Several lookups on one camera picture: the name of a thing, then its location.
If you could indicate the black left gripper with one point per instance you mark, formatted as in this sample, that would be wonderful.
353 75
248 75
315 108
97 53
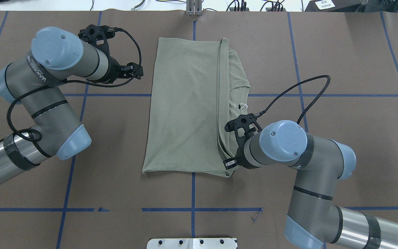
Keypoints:
113 71

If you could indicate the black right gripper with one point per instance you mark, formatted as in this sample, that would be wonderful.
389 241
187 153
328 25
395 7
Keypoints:
242 160

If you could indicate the sage green long-sleeve shirt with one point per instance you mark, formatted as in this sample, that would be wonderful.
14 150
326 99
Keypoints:
198 86

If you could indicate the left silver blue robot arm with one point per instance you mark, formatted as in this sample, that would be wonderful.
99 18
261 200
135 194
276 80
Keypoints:
34 82

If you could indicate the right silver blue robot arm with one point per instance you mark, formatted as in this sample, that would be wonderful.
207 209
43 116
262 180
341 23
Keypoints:
312 218

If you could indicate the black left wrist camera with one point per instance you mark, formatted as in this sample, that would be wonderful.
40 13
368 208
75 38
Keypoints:
131 70

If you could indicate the aluminium frame post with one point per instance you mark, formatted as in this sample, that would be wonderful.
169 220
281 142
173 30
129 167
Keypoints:
194 8

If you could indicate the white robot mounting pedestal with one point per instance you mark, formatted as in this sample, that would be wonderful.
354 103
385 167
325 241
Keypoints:
192 243

